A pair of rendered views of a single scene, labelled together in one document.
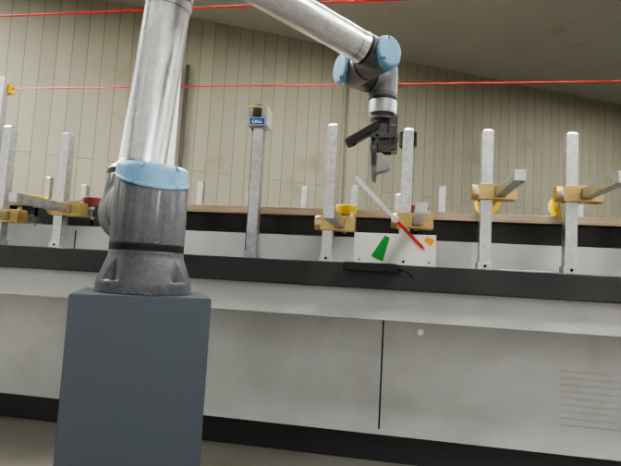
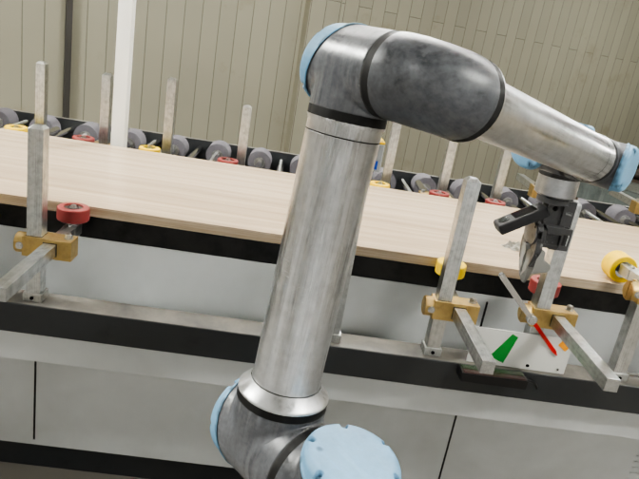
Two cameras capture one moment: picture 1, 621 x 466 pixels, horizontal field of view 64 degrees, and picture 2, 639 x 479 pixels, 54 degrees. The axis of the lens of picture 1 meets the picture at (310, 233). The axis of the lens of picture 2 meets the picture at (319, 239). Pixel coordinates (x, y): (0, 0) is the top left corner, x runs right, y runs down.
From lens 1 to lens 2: 105 cm
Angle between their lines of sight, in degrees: 27
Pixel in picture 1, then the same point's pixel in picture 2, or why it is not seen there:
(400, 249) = (528, 351)
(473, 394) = (545, 460)
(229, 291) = not seen: hidden behind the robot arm
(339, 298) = (438, 392)
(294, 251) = (367, 297)
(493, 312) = (610, 420)
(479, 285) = (609, 400)
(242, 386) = not seen: hidden behind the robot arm
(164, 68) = (344, 256)
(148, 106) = (317, 319)
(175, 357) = not seen: outside the picture
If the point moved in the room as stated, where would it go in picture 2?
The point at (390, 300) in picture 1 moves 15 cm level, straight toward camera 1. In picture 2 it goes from (498, 399) to (517, 434)
